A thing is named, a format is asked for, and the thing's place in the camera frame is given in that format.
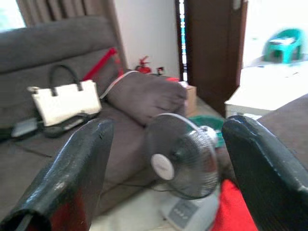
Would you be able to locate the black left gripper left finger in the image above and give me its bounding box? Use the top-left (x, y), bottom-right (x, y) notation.
top-left (0, 118), bottom-right (114, 231)

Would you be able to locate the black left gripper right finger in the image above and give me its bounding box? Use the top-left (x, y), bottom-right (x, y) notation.
top-left (221, 115), bottom-right (308, 231)

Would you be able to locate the red pillow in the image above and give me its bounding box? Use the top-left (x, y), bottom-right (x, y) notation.
top-left (211, 179), bottom-right (259, 231)

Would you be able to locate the dark brown two-seat sofa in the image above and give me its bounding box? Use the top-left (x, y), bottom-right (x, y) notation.
top-left (258, 95), bottom-right (308, 170)

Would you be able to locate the dark brown fabric sofa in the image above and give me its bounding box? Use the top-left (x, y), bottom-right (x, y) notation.
top-left (0, 15), bottom-right (187, 217)

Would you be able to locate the grey flat device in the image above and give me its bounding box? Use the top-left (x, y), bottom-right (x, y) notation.
top-left (11, 117), bottom-right (39, 138)

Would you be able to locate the black and white table fan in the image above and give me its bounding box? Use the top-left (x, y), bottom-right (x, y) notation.
top-left (144, 112), bottom-right (222, 231)

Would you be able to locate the green plastic basket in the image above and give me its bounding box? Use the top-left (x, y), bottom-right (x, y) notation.
top-left (187, 115), bottom-right (226, 149)

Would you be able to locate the cardboard box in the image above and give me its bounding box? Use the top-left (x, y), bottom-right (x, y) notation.
top-left (179, 81), bottom-right (197, 116)

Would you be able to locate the red fire extinguisher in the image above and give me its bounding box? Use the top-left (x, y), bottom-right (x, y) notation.
top-left (134, 55), bottom-right (152, 74)

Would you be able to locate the green plastic chair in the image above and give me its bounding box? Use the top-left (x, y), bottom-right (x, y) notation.
top-left (263, 28), bottom-right (304, 64)

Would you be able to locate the dark brown door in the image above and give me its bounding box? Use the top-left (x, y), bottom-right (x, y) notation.
top-left (175, 0), bottom-right (248, 118)

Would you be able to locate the brown curtain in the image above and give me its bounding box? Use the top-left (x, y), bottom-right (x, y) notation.
top-left (16, 0), bottom-right (128, 69)

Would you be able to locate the white handbag with black handles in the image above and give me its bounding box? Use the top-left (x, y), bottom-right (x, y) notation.
top-left (26, 64), bottom-right (103, 128)

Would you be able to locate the white cable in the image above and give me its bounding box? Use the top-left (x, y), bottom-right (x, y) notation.
top-left (100, 71), bottom-right (140, 99)

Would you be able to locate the red strap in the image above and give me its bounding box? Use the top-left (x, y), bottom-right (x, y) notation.
top-left (81, 47), bottom-right (125, 81)

